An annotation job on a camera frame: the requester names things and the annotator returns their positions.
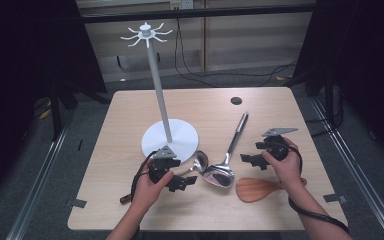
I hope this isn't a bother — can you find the silver metal ladle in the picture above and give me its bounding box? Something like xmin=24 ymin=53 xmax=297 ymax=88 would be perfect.
xmin=203 ymin=112 xmax=250 ymax=189

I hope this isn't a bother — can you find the dark curtain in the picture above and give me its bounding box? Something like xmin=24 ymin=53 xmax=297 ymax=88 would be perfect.
xmin=291 ymin=0 xmax=384 ymax=168
xmin=0 ymin=0 xmax=108 ymax=208

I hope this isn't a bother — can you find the steel ladle with brown handle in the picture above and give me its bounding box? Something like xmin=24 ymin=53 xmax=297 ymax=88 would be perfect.
xmin=119 ymin=150 xmax=210 ymax=205

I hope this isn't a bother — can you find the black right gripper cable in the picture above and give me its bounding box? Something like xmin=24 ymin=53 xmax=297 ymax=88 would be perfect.
xmin=273 ymin=141 xmax=351 ymax=235

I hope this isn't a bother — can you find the person's left hand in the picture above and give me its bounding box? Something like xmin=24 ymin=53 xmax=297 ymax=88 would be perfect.
xmin=131 ymin=159 xmax=175 ymax=212

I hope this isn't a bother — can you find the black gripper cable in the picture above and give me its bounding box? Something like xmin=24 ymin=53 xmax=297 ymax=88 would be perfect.
xmin=273 ymin=141 xmax=351 ymax=235
xmin=130 ymin=150 xmax=158 ymax=203

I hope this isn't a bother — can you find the metal floor rail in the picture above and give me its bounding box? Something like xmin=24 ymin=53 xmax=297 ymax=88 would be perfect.
xmin=5 ymin=124 xmax=72 ymax=240
xmin=309 ymin=96 xmax=384 ymax=240

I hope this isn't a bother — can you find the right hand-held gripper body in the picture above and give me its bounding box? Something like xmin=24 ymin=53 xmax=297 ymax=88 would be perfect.
xmin=255 ymin=127 xmax=299 ymax=162

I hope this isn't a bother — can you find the black metal stand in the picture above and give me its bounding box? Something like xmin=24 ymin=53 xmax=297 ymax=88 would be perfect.
xmin=304 ymin=66 xmax=346 ymax=138
xmin=47 ymin=78 xmax=78 ymax=142

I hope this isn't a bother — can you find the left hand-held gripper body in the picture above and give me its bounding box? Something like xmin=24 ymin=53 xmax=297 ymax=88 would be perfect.
xmin=147 ymin=145 xmax=182 ymax=185

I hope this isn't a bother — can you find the black horizontal bar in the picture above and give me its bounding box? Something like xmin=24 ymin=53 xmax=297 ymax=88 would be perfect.
xmin=79 ymin=4 xmax=316 ymax=24

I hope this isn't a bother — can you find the grey tape piece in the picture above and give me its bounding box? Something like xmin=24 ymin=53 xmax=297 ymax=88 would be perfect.
xmin=69 ymin=198 xmax=88 ymax=209
xmin=323 ymin=193 xmax=348 ymax=205

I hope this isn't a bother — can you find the white wall socket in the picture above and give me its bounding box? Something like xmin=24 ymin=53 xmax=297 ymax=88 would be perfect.
xmin=169 ymin=0 xmax=194 ymax=11

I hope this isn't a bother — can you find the wooden rice paddle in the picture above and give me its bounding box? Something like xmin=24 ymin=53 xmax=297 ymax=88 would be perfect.
xmin=235 ymin=177 xmax=308 ymax=204

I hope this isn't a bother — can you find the white utensil rack stand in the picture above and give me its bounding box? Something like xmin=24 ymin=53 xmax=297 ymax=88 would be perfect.
xmin=120 ymin=21 xmax=200 ymax=164

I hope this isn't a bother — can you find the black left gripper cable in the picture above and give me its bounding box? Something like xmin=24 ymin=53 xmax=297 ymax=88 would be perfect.
xmin=130 ymin=150 xmax=158 ymax=203

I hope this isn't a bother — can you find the person's right hand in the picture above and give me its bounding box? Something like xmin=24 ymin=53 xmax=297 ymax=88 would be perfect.
xmin=261 ymin=136 xmax=304 ymax=195

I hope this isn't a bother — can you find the black wall cable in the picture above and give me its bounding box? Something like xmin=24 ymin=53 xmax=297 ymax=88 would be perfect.
xmin=174 ymin=18 xmax=298 ymax=88

